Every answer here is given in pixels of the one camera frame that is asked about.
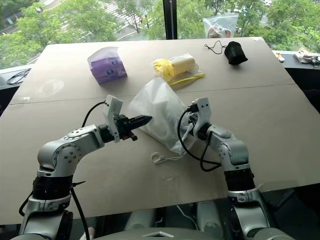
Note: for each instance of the purple tissue pack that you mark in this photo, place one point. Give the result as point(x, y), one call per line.
point(110, 71)

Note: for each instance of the clear plastic bag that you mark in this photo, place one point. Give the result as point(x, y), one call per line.
point(220, 26)

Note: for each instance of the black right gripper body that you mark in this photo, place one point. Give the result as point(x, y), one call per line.
point(193, 122)

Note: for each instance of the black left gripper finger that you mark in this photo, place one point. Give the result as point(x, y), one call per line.
point(141, 118)
point(137, 125)

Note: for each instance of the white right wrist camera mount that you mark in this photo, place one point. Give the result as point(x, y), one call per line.
point(203, 110)

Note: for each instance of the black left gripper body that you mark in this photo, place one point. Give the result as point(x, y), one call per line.
point(123, 127)

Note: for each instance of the small orange white object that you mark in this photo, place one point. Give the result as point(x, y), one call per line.
point(280, 57)

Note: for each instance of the beige crumpled cloth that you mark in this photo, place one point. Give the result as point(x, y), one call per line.
point(303, 56)

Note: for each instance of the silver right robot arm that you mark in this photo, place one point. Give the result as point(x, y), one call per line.
point(236, 155)

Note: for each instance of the yellow cloth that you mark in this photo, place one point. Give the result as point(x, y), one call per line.
point(163, 68)

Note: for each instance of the yellow items in plastic bag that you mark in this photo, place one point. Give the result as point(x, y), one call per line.
point(185, 75)

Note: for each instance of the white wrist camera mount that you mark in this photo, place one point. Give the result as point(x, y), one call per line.
point(203, 110)
point(113, 107)

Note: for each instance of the dark window frame post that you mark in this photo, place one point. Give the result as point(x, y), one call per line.
point(170, 18)

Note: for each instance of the cream rolled towel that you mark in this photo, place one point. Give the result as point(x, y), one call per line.
point(183, 63)

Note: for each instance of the clear rubber band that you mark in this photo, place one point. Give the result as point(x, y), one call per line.
point(168, 178)

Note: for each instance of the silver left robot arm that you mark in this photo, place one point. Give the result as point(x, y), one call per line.
point(62, 152)

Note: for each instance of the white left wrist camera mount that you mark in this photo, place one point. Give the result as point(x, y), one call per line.
point(113, 107)

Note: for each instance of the silver robot torso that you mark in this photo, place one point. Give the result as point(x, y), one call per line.
point(162, 234)

